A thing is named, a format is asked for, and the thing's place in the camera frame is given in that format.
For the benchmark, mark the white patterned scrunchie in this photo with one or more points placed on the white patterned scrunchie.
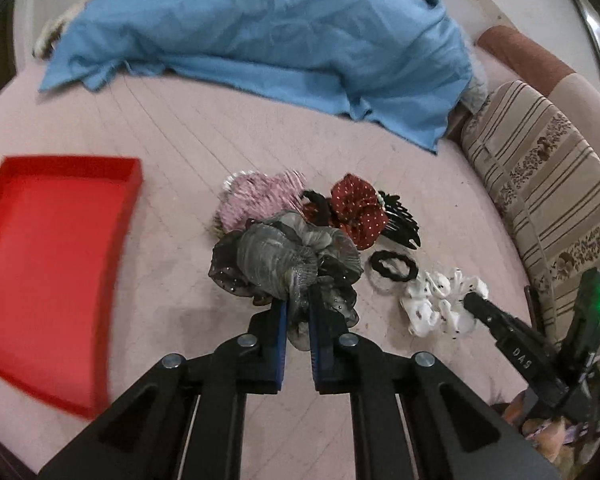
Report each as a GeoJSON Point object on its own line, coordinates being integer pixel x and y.
{"type": "Point", "coordinates": [434, 303]}

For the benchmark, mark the black hair clip comb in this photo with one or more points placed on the black hair clip comb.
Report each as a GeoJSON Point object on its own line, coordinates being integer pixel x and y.
{"type": "Point", "coordinates": [401, 227]}

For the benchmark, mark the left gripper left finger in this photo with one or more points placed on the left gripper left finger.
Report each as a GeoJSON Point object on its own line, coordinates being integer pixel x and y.
{"type": "Point", "coordinates": [184, 418]}

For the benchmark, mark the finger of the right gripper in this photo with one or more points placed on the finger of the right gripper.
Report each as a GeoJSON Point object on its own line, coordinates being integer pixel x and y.
{"type": "Point", "coordinates": [501, 323]}

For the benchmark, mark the grey chiffon scrunchie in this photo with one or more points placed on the grey chiffon scrunchie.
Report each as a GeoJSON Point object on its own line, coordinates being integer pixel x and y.
{"type": "Point", "coordinates": [283, 258]}

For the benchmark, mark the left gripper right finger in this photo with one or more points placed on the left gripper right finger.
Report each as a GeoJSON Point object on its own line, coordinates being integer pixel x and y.
{"type": "Point", "coordinates": [413, 418]}

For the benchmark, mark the red tray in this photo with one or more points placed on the red tray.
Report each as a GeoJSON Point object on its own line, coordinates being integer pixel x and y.
{"type": "Point", "coordinates": [63, 221]}

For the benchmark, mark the blue bed sheet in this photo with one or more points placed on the blue bed sheet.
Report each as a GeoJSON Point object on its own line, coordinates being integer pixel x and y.
{"type": "Point", "coordinates": [403, 64]}

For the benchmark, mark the brown bolster pillow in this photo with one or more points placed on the brown bolster pillow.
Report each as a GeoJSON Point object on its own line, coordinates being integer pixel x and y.
{"type": "Point", "coordinates": [531, 62]}

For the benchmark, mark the striped beige cushion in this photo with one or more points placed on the striped beige cushion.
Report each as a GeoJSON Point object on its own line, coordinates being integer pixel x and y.
{"type": "Point", "coordinates": [544, 179]}

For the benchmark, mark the red polka dot scrunchie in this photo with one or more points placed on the red polka dot scrunchie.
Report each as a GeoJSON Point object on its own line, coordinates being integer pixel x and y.
{"type": "Point", "coordinates": [352, 206]}

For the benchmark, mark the floral blanket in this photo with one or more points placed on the floral blanket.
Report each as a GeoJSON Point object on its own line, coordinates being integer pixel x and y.
{"type": "Point", "coordinates": [54, 28]}

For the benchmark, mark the pink plaid scrunchie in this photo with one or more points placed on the pink plaid scrunchie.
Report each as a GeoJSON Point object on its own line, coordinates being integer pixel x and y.
{"type": "Point", "coordinates": [253, 195]}

